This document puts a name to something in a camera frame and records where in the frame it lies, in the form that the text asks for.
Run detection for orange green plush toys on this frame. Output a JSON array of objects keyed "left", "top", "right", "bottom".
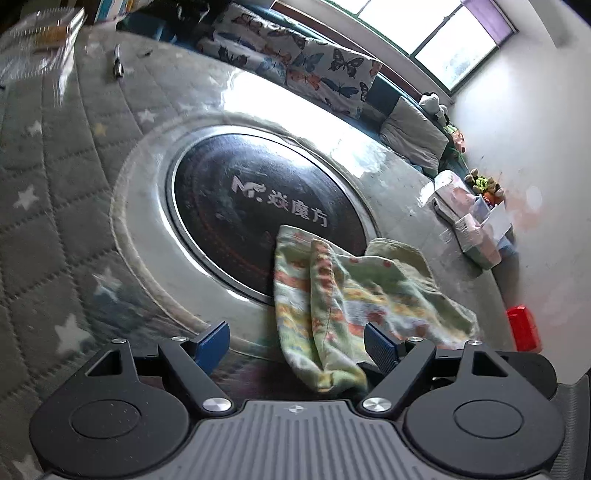
[{"left": 464, "top": 169, "right": 505, "bottom": 207}]

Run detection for clear plastic bag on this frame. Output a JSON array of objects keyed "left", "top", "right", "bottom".
[{"left": 1, "top": 7, "right": 85, "bottom": 89}]

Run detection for red plastic stool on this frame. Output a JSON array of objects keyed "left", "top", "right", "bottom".
[{"left": 506, "top": 305, "right": 542, "bottom": 353}]

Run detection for black round induction cooktop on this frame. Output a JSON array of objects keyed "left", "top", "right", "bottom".
[{"left": 163, "top": 126, "right": 379, "bottom": 304}]

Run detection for grey quilted star mat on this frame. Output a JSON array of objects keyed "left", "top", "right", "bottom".
[{"left": 1, "top": 28, "right": 514, "bottom": 479}]

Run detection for white plush toy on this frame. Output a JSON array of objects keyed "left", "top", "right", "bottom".
[{"left": 419, "top": 92, "right": 449, "bottom": 126}]

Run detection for window with green frame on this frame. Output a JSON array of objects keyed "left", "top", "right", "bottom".
[{"left": 269, "top": 0, "right": 518, "bottom": 96}]

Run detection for grey pillow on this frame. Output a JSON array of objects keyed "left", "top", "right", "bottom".
[{"left": 380, "top": 97, "right": 449, "bottom": 174}]

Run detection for blue floor mattress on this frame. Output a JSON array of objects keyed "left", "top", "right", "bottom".
[{"left": 116, "top": 1, "right": 468, "bottom": 177}]

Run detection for butterfly print cushion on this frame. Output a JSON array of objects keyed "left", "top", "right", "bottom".
[{"left": 197, "top": 3, "right": 382, "bottom": 119}]

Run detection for white pink packaged bag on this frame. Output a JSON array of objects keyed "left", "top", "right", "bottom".
[{"left": 434, "top": 170, "right": 476, "bottom": 221}]

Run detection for green patterned children's garment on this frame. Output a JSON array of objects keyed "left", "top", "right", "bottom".
[{"left": 273, "top": 225, "right": 480, "bottom": 396}]

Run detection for small metal tool on mat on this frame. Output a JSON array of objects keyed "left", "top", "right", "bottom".
[{"left": 112, "top": 44, "right": 124, "bottom": 79}]

